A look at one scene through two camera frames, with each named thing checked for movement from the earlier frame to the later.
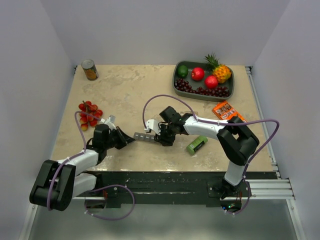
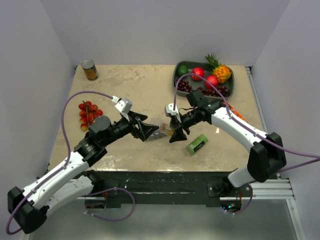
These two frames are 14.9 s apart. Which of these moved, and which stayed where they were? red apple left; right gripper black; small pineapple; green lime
Moved: right gripper black
Stayed: green lime; small pineapple; red apple left
